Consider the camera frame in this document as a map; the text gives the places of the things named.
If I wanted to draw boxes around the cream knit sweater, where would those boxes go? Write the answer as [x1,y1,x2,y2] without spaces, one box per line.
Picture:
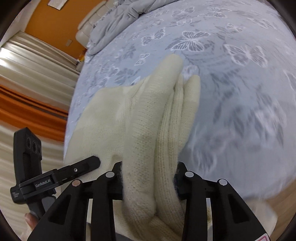
[63,54,278,241]

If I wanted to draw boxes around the beige padded headboard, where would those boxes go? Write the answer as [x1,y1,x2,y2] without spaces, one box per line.
[76,1,115,48]

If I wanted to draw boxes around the grey crumpled duvet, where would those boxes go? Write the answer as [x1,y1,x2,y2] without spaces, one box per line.
[87,0,173,56]

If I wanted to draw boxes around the framed wall picture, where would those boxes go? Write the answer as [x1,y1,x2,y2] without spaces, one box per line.
[47,0,68,11]

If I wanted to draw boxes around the person's left hand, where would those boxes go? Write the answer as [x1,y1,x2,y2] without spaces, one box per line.
[25,213,39,230]

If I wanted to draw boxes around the butterfly print bed sheet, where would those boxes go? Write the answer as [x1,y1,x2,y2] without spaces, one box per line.
[65,1,295,198]

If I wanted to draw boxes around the cream and orange curtains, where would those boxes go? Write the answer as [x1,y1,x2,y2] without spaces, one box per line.
[1,32,79,235]

